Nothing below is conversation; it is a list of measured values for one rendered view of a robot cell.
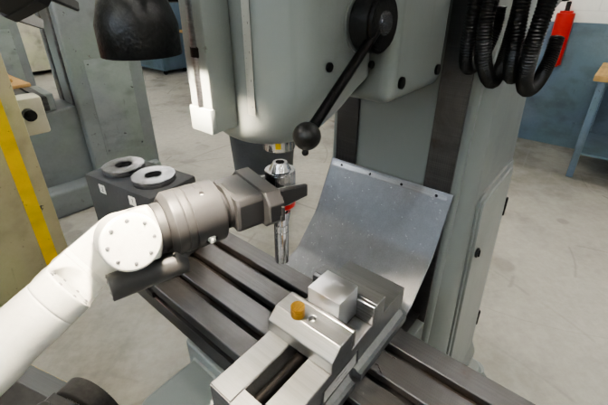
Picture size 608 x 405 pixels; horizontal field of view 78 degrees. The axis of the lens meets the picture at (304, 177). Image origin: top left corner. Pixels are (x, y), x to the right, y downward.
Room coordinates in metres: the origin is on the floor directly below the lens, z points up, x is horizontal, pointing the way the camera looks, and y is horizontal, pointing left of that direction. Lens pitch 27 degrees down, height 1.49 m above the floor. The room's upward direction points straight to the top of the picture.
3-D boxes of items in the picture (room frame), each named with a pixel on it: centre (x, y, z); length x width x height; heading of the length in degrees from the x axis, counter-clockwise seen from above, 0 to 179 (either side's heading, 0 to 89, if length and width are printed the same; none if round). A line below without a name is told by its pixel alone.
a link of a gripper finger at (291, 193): (0.49, 0.02, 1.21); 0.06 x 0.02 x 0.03; 126
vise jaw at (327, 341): (0.41, -0.01, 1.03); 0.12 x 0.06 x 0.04; 50
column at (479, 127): (1.00, -0.36, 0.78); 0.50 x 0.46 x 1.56; 140
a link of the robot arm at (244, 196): (0.47, 0.11, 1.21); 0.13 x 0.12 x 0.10; 36
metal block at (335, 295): (0.45, -0.05, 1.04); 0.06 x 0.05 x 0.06; 50
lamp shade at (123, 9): (0.37, 0.15, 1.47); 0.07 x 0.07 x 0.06
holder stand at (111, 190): (0.75, 0.36, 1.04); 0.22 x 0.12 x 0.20; 59
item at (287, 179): (0.52, 0.04, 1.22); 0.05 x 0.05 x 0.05
